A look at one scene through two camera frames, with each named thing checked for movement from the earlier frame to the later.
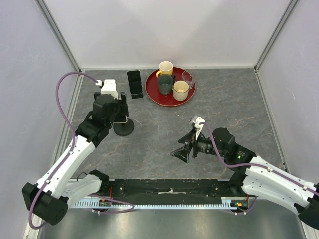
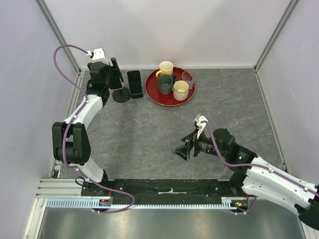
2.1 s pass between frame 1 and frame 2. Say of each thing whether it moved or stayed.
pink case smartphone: moved
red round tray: stayed
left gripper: moved
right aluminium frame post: stayed
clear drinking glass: stayed
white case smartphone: stayed
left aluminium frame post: stayed
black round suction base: moved
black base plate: stayed
